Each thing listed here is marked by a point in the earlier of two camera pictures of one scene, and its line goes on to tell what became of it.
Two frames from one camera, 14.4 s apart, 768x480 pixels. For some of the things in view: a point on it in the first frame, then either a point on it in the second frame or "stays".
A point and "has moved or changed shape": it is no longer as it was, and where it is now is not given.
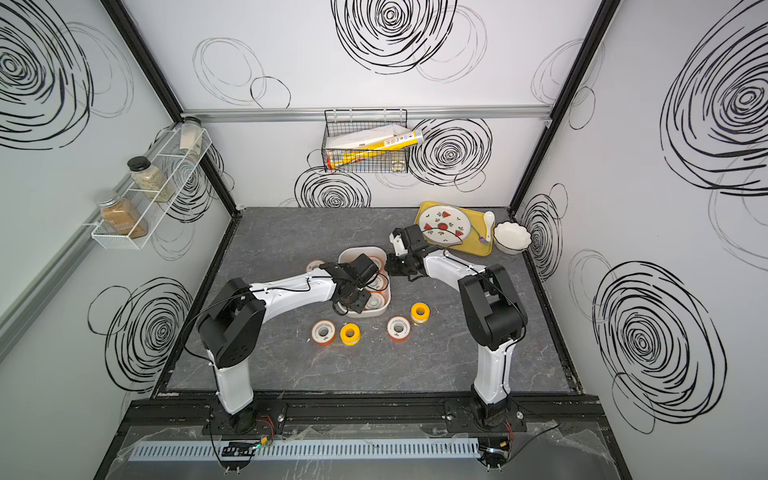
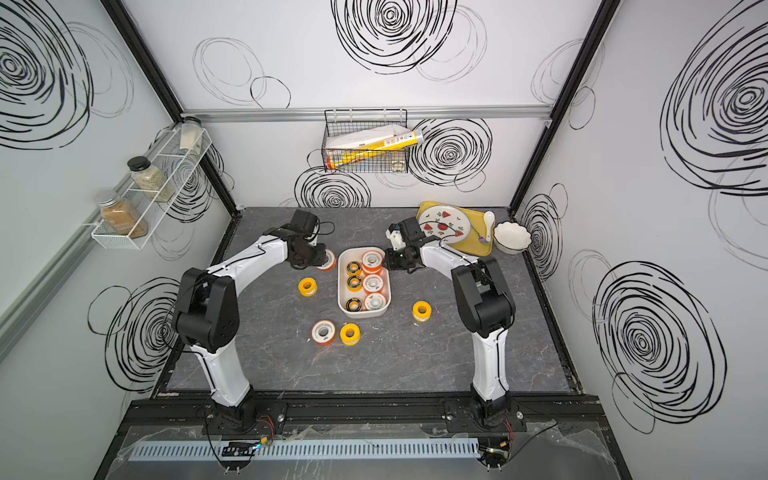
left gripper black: (361, 303) -> (320, 259)
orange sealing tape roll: (313, 265) has moved or changed shape
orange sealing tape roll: (398, 328) has moved or changed shape
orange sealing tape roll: (376, 301) stays
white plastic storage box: (380, 293) stays
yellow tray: (473, 243) stays
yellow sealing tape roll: (353, 340) stays
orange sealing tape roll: (323, 332) stays
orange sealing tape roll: (378, 281) stays
